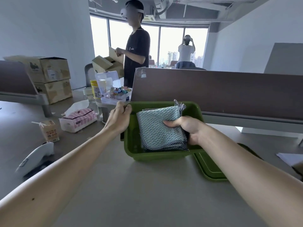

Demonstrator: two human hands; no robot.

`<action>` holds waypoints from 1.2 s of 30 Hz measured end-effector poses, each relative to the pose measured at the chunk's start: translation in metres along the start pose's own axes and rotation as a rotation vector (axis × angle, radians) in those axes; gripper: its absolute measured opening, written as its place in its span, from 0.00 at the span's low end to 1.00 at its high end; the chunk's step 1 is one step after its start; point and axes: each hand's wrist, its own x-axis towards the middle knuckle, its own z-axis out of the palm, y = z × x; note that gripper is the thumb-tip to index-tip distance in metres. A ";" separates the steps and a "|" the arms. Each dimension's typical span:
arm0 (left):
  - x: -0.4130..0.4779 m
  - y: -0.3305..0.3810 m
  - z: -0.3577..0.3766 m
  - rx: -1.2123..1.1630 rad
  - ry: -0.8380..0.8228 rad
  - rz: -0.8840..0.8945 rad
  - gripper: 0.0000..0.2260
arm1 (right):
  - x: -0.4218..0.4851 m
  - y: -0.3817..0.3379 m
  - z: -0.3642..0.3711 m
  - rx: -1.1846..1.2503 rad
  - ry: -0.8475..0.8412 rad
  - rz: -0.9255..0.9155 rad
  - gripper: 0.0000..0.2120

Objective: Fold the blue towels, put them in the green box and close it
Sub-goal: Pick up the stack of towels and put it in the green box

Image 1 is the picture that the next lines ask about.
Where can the person's left hand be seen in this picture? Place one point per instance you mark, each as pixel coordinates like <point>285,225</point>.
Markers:
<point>118,118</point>

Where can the person's right hand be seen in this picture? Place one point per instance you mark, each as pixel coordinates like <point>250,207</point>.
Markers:
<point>191,130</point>

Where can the green plastic storage box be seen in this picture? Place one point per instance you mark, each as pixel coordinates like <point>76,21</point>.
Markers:
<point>132,144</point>

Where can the green plastic lid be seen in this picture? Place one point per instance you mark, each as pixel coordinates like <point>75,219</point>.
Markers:
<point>210,167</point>

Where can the person's right forearm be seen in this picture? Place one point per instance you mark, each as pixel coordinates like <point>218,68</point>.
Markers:
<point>255,177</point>

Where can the person's left forearm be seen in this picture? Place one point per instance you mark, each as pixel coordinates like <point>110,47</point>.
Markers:
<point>52,182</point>

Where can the clear plastic organizer box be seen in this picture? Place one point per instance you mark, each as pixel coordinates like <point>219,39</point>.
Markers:
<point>111,80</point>

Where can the glass jar white lid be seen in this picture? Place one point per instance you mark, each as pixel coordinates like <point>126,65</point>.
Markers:
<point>90,96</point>

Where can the yellow wipes canister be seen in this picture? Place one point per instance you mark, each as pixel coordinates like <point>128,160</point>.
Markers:
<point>95,89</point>

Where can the pink tissue pack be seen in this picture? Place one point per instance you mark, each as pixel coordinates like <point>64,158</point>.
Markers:
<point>78,120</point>

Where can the brown desk divider panel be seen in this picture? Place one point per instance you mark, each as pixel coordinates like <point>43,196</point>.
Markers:
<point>14,77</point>
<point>213,92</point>

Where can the grey desk riser shelf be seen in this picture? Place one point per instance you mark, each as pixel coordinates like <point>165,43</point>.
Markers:
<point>23,98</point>
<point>236,120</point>

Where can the grey office chair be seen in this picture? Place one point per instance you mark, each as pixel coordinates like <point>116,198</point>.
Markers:
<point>88,75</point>

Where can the orange drink carton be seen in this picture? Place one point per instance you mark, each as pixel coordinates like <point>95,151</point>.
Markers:
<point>49,132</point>

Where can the large glass window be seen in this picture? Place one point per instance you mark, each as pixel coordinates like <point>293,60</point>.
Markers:
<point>170,44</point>

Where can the white handheld controller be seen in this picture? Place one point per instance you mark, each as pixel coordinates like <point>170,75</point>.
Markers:
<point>35,158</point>

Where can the ceiling air conditioner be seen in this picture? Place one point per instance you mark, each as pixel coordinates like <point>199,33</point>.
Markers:
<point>149,18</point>

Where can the white headset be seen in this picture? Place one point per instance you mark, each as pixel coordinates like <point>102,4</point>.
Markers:
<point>124,11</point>

